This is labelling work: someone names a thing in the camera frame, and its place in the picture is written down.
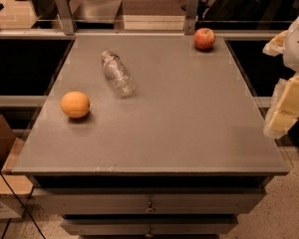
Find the black cable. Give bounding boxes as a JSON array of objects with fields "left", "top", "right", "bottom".
[{"left": 0, "top": 98, "right": 47, "bottom": 239}]

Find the upper drawer knob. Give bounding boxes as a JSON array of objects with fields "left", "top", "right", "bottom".
[{"left": 145, "top": 201, "right": 155, "bottom": 213}]

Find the orange fruit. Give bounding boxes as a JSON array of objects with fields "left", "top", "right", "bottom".
[{"left": 60, "top": 92, "right": 90, "bottom": 119}]

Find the drawer knob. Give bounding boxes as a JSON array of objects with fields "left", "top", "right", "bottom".
[
  {"left": 145, "top": 201, "right": 155, "bottom": 213},
  {"left": 145, "top": 229, "right": 153, "bottom": 238}
]

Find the lower drawer knob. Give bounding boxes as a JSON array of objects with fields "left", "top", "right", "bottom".
[{"left": 145, "top": 229, "right": 153, "bottom": 238}]

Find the red apple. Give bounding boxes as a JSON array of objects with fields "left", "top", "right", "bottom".
[{"left": 193, "top": 28, "right": 215, "bottom": 51}]

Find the clear plastic water bottle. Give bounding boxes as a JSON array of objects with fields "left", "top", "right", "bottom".
[{"left": 102, "top": 51, "right": 136, "bottom": 97}]

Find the grey drawer cabinet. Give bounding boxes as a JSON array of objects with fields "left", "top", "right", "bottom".
[{"left": 13, "top": 34, "right": 288, "bottom": 237}]

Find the metal bracket post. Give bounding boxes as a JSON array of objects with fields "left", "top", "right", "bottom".
[
  {"left": 184, "top": 0, "right": 198, "bottom": 35},
  {"left": 55, "top": 0, "right": 75, "bottom": 35}
]

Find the left metal bracket post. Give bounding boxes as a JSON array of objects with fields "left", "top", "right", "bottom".
[{"left": 55, "top": 0, "right": 75, "bottom": 35}]

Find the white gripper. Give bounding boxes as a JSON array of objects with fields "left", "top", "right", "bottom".
[{"left": 262, "top": 16, "right": 299, "bottom": 139}]

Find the right metal bracket post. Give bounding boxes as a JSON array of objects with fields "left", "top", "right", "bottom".
[{"left": 184, "top": 0, "right": 198, "bottom": 35}]

